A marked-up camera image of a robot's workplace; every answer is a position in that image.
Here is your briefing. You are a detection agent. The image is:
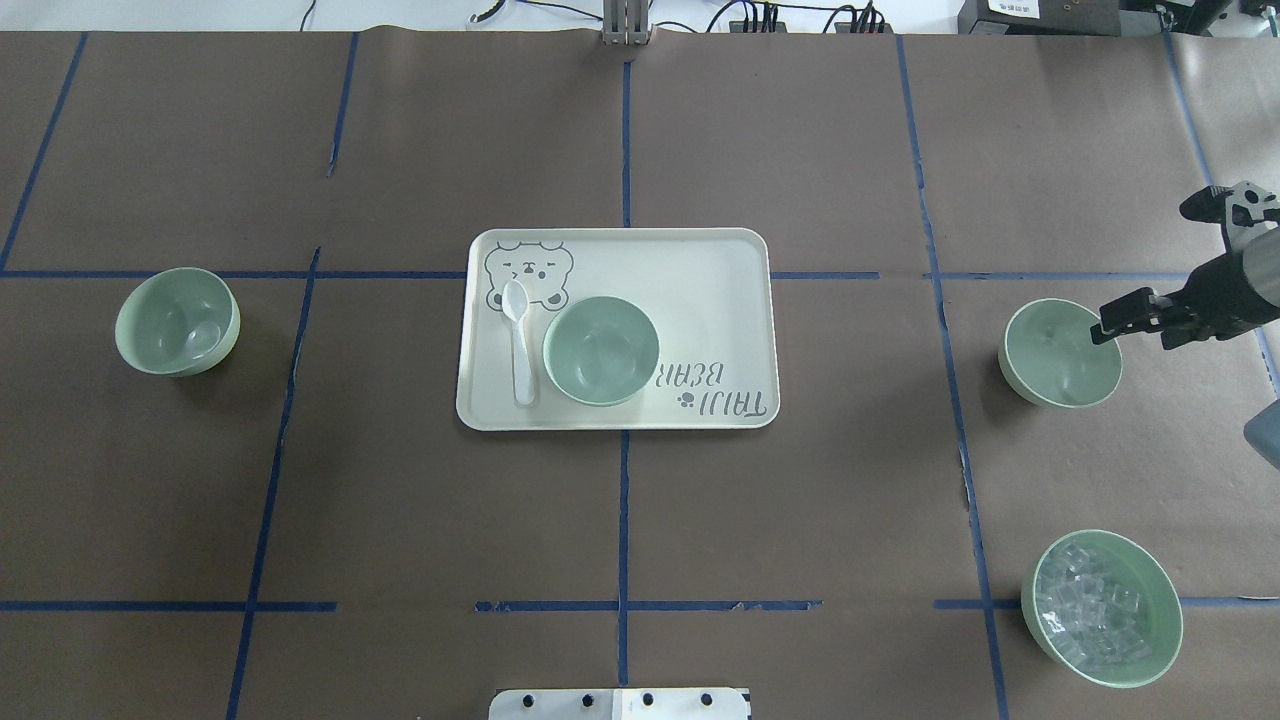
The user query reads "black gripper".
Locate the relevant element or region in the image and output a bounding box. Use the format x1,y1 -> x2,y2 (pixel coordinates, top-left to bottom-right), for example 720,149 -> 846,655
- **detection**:
1091,252 -> 1265,350

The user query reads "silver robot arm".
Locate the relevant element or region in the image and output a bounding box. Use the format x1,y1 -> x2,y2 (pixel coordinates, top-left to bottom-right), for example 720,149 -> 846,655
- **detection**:
1091,229 -> 1279,350

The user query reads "green bowl with ice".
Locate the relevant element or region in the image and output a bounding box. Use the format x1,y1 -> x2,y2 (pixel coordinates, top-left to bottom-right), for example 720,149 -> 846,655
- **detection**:
1020,529 -> 1184,689

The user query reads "black computer box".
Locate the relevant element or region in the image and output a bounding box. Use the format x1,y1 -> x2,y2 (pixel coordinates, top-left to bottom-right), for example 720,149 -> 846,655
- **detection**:
956,1 -> 1121,37

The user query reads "cream bear tray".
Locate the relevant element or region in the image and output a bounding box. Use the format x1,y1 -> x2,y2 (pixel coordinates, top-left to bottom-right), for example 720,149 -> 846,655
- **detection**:
456,228 -> 781,430

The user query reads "black power strip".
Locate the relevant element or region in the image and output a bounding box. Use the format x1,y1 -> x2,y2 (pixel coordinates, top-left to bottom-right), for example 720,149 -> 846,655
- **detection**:
705,1 -> 893,35

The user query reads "green bowl on tray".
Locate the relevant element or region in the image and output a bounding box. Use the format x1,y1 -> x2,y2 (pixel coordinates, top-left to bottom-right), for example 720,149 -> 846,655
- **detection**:
543,296 -> 660,407

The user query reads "white plastic spoon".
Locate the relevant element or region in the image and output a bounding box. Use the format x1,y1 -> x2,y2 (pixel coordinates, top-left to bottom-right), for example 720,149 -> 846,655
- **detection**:
500,278 -> 536,407

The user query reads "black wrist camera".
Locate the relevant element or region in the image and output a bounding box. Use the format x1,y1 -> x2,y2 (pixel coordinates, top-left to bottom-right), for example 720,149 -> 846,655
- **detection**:
1178,181 -> 1279,243

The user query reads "aluminium frame post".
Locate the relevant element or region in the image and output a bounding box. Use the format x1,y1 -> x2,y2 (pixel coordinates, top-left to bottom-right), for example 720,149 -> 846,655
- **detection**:
602,0 -> 653,47

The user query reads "white camera mast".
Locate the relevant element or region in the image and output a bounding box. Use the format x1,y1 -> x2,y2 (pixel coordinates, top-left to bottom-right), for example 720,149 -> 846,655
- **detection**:
488,687 -> 753,719

